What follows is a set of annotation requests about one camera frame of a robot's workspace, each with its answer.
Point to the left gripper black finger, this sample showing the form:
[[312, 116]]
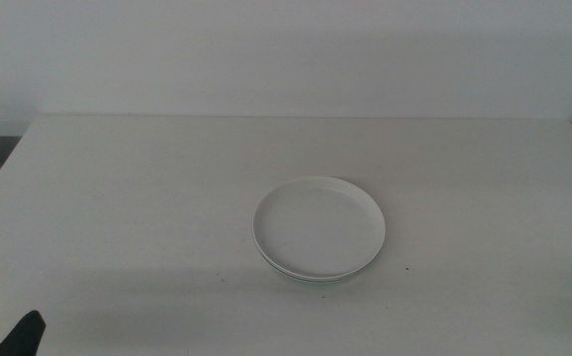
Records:
[[21, 338]]

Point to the white shallow plastic bowl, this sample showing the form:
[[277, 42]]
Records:
[[318, 227]]

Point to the pale green shallow bowl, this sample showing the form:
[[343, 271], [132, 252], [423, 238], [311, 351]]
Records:
[[315, 281]]

